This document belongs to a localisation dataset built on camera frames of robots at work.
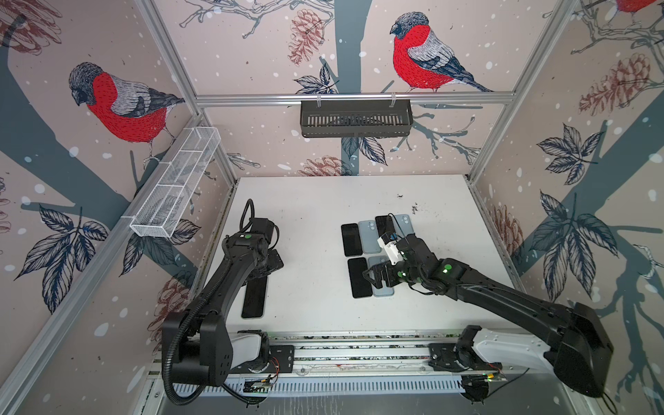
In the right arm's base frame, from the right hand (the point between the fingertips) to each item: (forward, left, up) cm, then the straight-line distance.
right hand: (371, 273), depth 78 cm
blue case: (-1, -5, -11) cm, 12 cm away
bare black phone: (+16, +6, -10) cm, 20 cm away
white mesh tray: (+21, +62, +21) cm, 69 cm away
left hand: (0, +35, -1) cm, 35 cm away
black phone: (-7, +38, -9) cm, 40 cm away
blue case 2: (+29, -15, -14) cm, 35 cm away
